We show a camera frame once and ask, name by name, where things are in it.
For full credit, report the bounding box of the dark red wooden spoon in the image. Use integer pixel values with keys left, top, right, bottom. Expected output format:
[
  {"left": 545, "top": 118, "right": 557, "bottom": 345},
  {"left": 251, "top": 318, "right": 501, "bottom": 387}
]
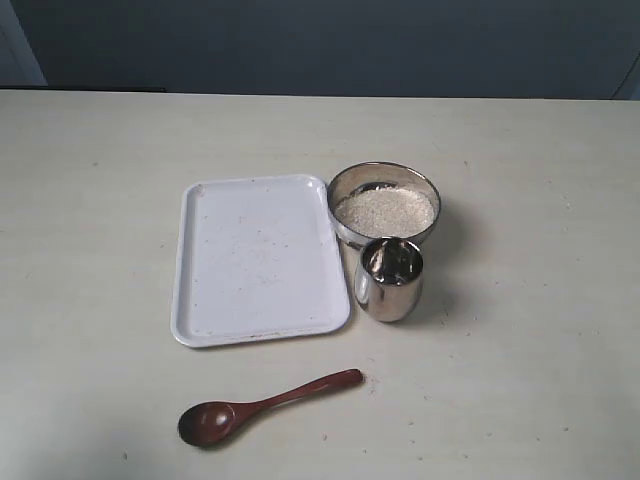
[{"left": 177, "top": 369, "right": 365, "bottom": 449}]

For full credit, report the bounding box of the steel bowl with rice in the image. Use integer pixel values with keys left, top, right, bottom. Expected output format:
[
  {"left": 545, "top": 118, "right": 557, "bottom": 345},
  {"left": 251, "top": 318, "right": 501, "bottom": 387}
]
[{"left": 327, "top": 162, "right": 441, "bottom": 249}]

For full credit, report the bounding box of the white rectangular plastic tray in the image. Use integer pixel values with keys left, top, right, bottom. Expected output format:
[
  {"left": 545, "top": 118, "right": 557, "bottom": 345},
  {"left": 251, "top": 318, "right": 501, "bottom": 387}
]
[{"left": 170, "top": 174, "right": 351, "bottom": 349}]

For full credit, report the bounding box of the shiny steel cup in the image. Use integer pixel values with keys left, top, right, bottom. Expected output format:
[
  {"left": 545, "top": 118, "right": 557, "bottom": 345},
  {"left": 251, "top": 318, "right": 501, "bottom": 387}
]
[{"left": 354, "top": 237, "right": 424, "bottom": 323}]

